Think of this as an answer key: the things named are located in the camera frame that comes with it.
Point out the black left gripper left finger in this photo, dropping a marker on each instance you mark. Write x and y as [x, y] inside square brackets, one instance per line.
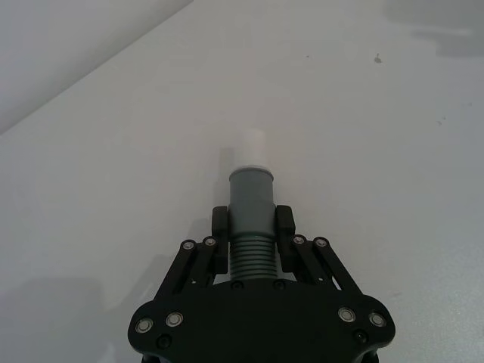
[221, 246]

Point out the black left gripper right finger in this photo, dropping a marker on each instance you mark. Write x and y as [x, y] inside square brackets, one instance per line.
[284, 246]

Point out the grey ribbed tube white tip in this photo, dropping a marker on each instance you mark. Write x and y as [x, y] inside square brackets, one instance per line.
[251, 196]

